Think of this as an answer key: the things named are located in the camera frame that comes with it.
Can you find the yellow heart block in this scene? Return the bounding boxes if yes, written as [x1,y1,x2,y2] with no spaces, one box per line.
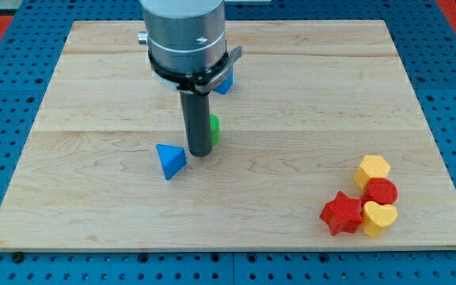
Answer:
[361,201,398,238]

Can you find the blue triangle block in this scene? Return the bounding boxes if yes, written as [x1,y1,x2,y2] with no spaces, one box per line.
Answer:
[156,144,187,180]

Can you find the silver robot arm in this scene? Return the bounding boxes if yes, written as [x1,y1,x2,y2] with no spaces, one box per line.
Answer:
[139,0,242,94]

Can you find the green star block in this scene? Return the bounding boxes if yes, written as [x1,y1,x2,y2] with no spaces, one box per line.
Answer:
[210,114,220,146]

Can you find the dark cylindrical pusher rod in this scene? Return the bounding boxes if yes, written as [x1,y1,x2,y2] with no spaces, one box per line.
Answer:
[180,92,212,157]

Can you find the red cylinder block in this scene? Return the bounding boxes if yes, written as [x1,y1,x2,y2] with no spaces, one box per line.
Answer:
[360,178,398,205]

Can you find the red star block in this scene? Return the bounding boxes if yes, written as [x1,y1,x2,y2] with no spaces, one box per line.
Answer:
[320,191,362,236]

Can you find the yellow hexagon block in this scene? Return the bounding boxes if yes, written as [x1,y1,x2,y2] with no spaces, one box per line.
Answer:
[353,155,391,190]

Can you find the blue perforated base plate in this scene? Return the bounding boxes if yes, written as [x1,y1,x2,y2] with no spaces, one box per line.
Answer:
[0,0,456,285]

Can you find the blue cube block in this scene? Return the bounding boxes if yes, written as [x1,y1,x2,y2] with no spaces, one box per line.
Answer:
[214,70,234,95]

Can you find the wooden board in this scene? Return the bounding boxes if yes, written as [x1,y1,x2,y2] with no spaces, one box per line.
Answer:
[0,20,456,253]

